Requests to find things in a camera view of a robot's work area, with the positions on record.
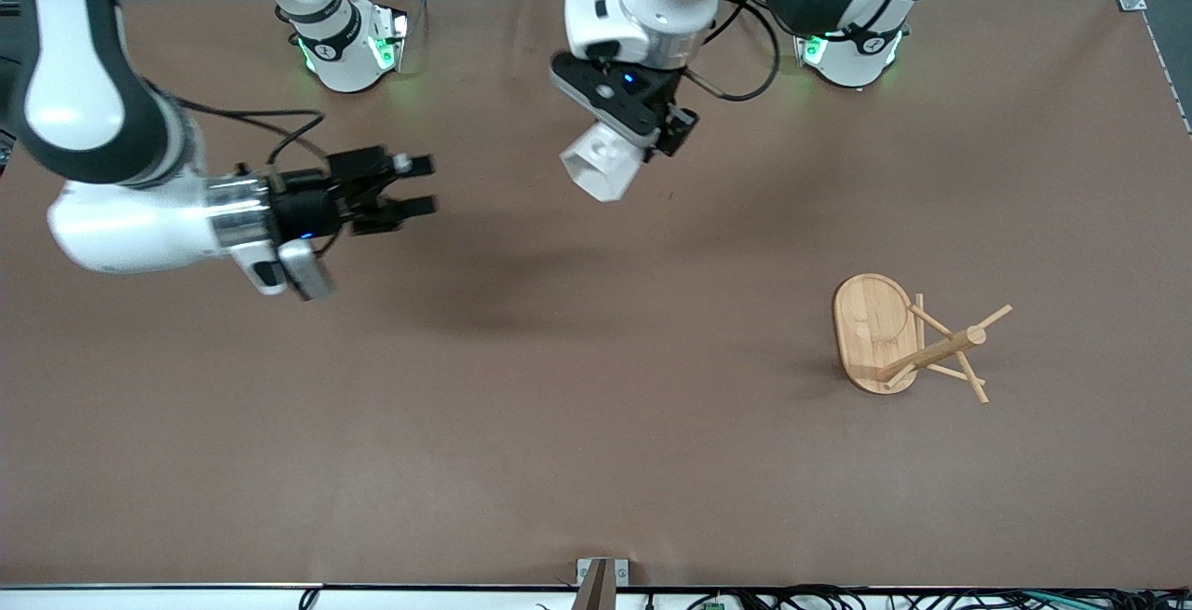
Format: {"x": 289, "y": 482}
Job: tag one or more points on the wooden cup rack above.
{"x": 871, "y": 331}

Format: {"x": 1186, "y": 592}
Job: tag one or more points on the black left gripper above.
{"x": 672, "y": 116}

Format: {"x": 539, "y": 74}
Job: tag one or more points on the white angular plastic cup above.
{"x": 601, "y": 172}

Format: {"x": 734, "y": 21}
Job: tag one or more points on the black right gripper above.
{"x": 307, "y": 211}

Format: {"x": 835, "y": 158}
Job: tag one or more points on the metal table edge bracket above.
{"x": 585, "y": 569}

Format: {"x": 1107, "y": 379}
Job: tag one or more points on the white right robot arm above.
{"x": 74, "y": 98}

